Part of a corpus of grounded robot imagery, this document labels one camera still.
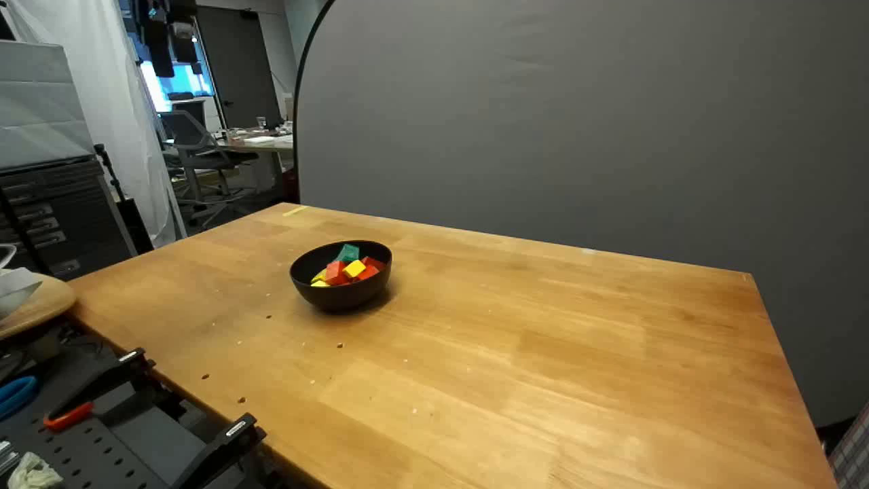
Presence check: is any white background desk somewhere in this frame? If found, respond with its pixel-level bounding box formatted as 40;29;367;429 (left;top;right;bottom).
215;130;296;156

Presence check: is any grey fabric backdrop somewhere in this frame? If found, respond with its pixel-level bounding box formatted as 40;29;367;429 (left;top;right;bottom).
292;0;869;429

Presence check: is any grey panel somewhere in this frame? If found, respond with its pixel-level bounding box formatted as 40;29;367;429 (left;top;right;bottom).
0;38;97;170

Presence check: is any black perforated breadboard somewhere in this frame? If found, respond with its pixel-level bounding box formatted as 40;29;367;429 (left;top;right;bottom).
0;319;273;489

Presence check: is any bright blue monitor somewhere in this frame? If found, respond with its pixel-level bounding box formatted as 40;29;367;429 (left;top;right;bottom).
132;52;220;117

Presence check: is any white curtain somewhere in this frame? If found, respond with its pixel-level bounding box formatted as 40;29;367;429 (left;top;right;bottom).
7;0;186;250

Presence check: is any black folded stand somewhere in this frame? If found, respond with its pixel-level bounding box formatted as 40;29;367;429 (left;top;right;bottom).
93;140;157;255

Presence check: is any round wooden board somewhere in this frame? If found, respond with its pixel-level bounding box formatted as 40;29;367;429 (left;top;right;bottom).
0;268;79;342

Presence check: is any grey striped fabric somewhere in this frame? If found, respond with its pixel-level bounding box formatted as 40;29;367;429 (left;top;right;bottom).
826;403;869;489

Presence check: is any black bowl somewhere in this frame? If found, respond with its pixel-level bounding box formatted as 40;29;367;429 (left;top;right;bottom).
287;239;394;311

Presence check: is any black equipment case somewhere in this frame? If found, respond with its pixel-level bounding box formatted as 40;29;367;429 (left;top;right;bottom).
0;155;139;280

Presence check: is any dark door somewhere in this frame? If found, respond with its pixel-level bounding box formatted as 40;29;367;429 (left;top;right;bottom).
192;3;286;130

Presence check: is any white crumpled lump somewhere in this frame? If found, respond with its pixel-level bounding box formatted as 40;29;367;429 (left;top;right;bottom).
2;447;64;489

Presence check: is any white cloth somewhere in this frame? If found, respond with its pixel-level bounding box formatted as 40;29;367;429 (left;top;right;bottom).
0;261;45;319

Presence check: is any black office chair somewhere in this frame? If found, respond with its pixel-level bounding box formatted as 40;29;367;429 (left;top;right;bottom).
161;105;239;227

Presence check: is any black hanging equipment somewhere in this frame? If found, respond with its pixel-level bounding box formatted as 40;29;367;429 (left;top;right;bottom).
139;0;176;79
169;0;204;67

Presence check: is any blue handled tool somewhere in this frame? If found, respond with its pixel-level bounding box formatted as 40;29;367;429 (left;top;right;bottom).
0;372;40;421

